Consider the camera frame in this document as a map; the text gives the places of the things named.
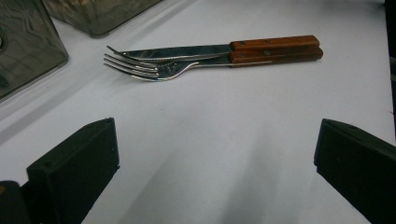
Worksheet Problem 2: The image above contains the smoky transparent plastic bin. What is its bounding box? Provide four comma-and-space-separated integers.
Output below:
0, 0, 70, 101
41, 0, 163, 39

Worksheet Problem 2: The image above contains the wooden handled fork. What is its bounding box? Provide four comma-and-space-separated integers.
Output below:
103, 45, 325, 83

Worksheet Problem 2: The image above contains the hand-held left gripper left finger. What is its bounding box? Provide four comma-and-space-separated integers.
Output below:
26, 117, 120, 224

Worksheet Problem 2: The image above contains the wooden handled knife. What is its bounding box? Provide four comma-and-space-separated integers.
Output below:
120, 35, 321, 63

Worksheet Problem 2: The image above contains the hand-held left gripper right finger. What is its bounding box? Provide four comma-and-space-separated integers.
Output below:
313, 118, 396, 224

